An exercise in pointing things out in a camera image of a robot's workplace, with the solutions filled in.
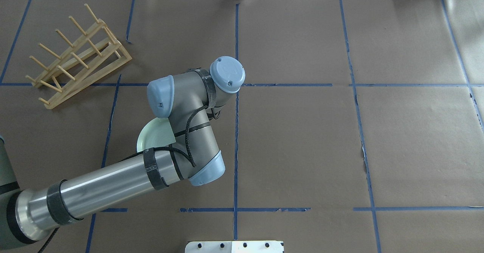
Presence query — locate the light green plate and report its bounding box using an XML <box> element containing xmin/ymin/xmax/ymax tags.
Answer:
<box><xmin>136</xmin><ymin>118</ymin><xmax>176</xmax><ymax>152</ymax></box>

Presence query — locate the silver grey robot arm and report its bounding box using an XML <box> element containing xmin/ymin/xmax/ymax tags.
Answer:
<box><xmin>1</xmin><ymin>56</ymin><xmax>246</xmax><ymax>250</ymax></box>

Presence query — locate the wooden dish rack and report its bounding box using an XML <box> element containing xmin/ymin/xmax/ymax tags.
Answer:
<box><xmin>25</xmin><ymin>3</ymin><xmax>132</xmax><ymax>110</ymax></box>

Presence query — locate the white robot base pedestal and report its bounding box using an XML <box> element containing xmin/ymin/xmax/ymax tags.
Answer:
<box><xmin>185</xmin><ymin>240</ymin><xmax>285</xmax><ymax>253</ymax></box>

